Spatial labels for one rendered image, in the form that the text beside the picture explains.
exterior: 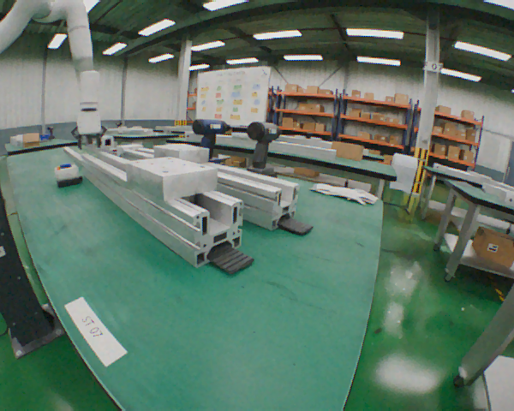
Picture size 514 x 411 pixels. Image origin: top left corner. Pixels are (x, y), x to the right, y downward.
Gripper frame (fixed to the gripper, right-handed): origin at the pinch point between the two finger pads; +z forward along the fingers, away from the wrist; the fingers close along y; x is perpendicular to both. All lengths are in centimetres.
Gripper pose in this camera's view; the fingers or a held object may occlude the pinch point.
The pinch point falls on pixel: (89, 145)
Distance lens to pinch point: 111.0
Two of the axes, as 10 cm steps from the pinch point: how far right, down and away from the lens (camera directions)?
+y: -6.2, 2.1, -7.6
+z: -0.9, 9.4, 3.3
